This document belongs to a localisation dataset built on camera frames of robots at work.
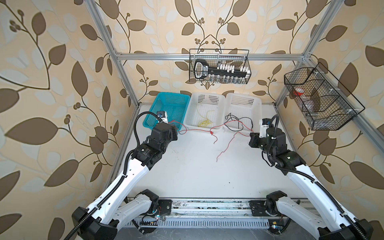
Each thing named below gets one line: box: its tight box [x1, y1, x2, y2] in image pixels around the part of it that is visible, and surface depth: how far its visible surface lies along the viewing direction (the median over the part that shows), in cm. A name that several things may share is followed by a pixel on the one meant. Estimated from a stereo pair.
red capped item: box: [293, 87, 304, 96], surface depth 84 cm
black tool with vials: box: [194, 59, 251, 83], surface depth 86 cm
